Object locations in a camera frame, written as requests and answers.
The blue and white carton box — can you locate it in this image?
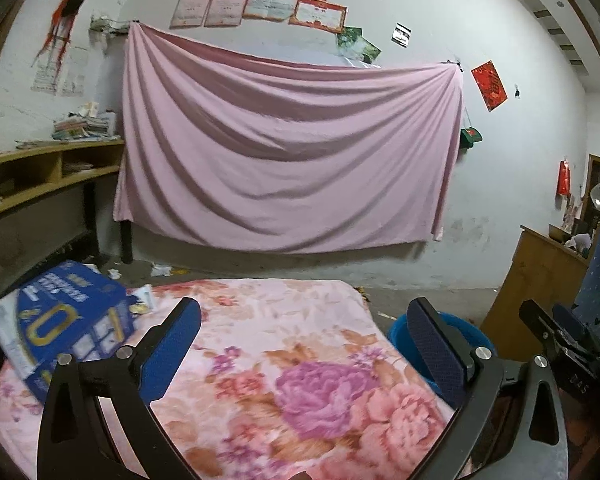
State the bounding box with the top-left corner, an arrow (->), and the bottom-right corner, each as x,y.
0,260 -> 137,397

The stack of books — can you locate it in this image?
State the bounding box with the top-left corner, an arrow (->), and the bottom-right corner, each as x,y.
52,101 -> 122,142

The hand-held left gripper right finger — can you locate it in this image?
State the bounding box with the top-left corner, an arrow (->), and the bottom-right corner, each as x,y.
407,297 -> 570,480

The wooden framed shelf unit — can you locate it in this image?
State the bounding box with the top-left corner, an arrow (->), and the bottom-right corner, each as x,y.
582,154 -> 600,233

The wooden desk with shelves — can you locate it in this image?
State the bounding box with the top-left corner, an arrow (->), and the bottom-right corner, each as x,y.
0,137 -> 133,266

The blue plastic bucket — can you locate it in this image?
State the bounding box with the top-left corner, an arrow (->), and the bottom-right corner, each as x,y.
387,310 -> 496,397

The red tassel decoration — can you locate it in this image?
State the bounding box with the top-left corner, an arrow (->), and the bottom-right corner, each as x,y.
32,0 -> 90,67

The green photo poster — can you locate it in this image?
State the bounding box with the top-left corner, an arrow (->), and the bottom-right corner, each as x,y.
336,26 -> 382,65

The clutter of small items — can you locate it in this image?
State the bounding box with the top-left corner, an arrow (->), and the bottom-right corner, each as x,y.
547,222 -> 594,261

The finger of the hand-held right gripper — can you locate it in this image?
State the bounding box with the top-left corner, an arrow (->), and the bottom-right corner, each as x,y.
519,300 -> 563,361
551,304 -> 600,362

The crumpled paper bundle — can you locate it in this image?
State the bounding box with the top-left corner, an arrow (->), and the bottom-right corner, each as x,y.
90,14 -> 132,37

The red hanging decoration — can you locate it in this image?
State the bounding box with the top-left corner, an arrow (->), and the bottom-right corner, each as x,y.
556,160 -> 572,197

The pink hanging sheet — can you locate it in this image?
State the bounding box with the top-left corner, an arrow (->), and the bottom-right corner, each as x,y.
112,22 -> 465,255

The white paper packet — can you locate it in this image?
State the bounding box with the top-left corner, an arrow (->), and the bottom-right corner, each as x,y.
127,284 -> 154,316

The white wall calendar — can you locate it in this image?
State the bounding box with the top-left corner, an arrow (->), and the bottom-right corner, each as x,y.
30,45 -> 90,98

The floral pink blanket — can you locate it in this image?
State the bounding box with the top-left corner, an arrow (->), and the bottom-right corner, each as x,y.
0,279 -> 456,480

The red wall poster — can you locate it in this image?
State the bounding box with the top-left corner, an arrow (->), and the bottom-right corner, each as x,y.
471,60 -> 508,112

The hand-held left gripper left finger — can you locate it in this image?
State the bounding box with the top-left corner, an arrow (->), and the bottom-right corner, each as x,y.
37,297 -> 202,480

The wooden cabinet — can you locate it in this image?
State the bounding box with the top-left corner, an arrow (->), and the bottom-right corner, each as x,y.
480,225 -> 592,362

